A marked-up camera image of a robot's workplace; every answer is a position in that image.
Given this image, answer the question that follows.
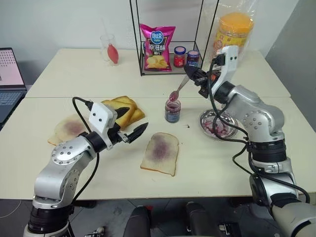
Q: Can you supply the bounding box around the open laptop computer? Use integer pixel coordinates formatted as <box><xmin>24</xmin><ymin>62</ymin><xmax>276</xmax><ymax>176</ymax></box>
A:
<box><xmin>0</xmin><ymin>47</ymin><xmax>28</xmax><ymax>124</ymax></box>

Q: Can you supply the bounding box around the clear drinking glass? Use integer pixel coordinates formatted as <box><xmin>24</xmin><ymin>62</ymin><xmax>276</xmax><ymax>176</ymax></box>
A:
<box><xmin>99</xmin><ymin>34</ymin><xmax>117</xmax><ymax>67</ymax></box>

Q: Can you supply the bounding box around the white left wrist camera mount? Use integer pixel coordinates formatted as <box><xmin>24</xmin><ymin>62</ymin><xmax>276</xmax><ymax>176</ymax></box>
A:
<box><xmin>88</xmin><ymin>102</ymin><xmax>118</xmax><ymax>150</ymax></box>

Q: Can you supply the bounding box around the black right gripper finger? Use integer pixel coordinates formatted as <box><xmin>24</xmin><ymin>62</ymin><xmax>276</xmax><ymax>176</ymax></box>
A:
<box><xmin>188</xmin><ymin>73</ymin><xmax>202</xmax><ymax>86</ymax></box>
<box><xmin>183</xmin><ymin>64</ymin><xmax>202</xmax><ymax>76</ymax></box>

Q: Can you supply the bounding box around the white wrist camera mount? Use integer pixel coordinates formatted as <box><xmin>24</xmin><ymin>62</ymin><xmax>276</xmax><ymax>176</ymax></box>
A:
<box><xmin>211</xmin><ymin>45</ymin><xmax>241</xmax><ymax>93</ymax></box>
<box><xmin>88</xmin><ymin>102</ymin><xmax>118</xmax><ymax>150</ymax></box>

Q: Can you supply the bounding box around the metal bowl with jam smears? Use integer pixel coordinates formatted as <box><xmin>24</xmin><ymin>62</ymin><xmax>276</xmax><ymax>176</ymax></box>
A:
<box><xmin>199</xmin><ymin>109</ymin><xmax>240</xmax><ymax>141</ymax></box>

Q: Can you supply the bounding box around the red silicone brush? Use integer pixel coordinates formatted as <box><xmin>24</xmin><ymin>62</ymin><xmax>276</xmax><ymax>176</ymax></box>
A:
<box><xmin>102</xmin><ymin>18</ymin><xmax>120</xmax><ymax>66</ymax></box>

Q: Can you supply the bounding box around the open purple jam jar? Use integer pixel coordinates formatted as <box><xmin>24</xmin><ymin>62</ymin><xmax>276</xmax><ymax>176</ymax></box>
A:
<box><xmin>164</xmin><ymin>98</ymin><xmax>181</xmax><ymax>123</ymax></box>

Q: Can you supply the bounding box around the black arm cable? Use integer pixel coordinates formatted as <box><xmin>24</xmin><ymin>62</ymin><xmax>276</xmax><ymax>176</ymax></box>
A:
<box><xmin>206</xmin><ymin>55</ymin><xmax>311</xmax><ymax>204</ymax></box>
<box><xmin>72</xmin><ymin>97</ymin><xmax>100</xmax><ymax>202</ymax></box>

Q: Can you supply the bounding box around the red jam jar with lid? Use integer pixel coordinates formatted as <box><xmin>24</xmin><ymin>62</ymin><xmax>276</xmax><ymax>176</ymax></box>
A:
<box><xmin>173</xmin><ymin>45</ymin><xmax>187</xmax><ymax>68</ymax></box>

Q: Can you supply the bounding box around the metal spoon with jam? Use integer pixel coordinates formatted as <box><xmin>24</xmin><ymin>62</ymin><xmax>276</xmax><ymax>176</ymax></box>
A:
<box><xmin>169</xmin><ymin>75</ymin><xmax>190</xmax><ymax>102</ymax></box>

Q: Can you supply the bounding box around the pink potato chips bag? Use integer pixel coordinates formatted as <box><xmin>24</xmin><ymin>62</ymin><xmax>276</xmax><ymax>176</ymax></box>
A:
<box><xmin>139</xmin><ymin>23</ymin><xmax>177</xmax><ymax>73</ymax></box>

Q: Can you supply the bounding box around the bread slice with purple jam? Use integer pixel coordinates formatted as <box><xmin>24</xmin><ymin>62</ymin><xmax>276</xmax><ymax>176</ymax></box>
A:
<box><xmin>140</xmin><ymin>132</ymin><xmax>180</xmax><ymax>177</ymax></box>
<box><xmin>47</xmin><ymin>113</ymin><xmax>90</xmax><ymax>147</ymax></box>

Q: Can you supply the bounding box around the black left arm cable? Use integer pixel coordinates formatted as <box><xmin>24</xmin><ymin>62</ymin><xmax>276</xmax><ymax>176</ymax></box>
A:
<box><xmin>72</xmin><ymin>97</ymin><xmax>100</xmax><ymax>202</ymax></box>

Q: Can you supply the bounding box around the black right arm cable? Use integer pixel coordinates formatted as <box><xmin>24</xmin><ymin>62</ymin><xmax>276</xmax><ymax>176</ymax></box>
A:
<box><xmin>206</xmin><ymin>55</ymin><xmax>311</xmax><ymax>204</ymax></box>

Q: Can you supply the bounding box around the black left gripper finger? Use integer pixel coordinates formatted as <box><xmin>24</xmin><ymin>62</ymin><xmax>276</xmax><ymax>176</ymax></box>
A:
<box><xmin>126</xmin><ymin>122</ymin><xmax>149</xmax><ymax>144</ymax></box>
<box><xmin>115</xmin><ymin>106</ymin><xmax>132</xmax><ymax>122</ymax></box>

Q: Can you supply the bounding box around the large jar with orange lid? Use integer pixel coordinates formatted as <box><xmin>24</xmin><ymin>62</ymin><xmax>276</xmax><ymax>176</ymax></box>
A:
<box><xmin>213</xmin><ymin>12</ymin><xmax>255</xmax><ymax>63</ymax></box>

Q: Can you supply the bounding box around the blue jam jar with lid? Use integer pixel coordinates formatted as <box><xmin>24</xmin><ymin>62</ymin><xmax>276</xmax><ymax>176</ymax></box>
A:
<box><xmin>186</xmin><ymin>50</ymin><xmax>200</xmax><ymax>69</ymax></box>

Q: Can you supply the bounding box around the bagged orange snack container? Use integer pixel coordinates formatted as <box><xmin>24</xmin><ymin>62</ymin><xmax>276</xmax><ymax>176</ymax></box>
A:
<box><xmin>199</xmin><ymin>0</ymin><xmax>259</xmax><ymax>65</ymax></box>

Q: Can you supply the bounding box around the black wire frame rack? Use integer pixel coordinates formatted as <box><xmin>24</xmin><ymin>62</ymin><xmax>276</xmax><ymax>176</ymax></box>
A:
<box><xmin>129</xmin><ymin>0</ymin><xmax>221</xmax><ymax>77</ymax></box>

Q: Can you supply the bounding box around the stack of toasted bread slices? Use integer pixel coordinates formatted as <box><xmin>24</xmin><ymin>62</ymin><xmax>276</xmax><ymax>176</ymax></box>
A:
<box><xmin>101</xmin><ymin>95</ymin><xmax>146</xmax><ymax>129</ymax></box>

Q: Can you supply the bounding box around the dark rounded shape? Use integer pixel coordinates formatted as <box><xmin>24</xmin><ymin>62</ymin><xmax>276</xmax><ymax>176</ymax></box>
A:
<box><xmin>125</xmin><ymin>205</ymin><xmax>153</xmax><ymax>237</ymax></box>
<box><xmin>184</xmin><ymin>201</ymin><xmax>211</xmax><ymax>237</ymax></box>

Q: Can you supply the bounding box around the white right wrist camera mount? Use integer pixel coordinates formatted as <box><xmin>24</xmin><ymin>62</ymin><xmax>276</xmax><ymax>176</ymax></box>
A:
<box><xmin>211</xmin><ymin>45</ymin><xmax>241</xmax><ymax>93</ymax></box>

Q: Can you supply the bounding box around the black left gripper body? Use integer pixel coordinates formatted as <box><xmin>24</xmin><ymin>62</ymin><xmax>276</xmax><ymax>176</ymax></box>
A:
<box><xmin>107</xmin><ymin>122</ymin><xmax>129</xmax><ymax>146</ymax></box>

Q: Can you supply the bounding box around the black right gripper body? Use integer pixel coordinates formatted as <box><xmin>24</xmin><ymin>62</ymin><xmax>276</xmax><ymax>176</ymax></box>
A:
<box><xmin>196</xmin><ymin>70</ymin><xmax>216</xmax><ymax>99</ymax></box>

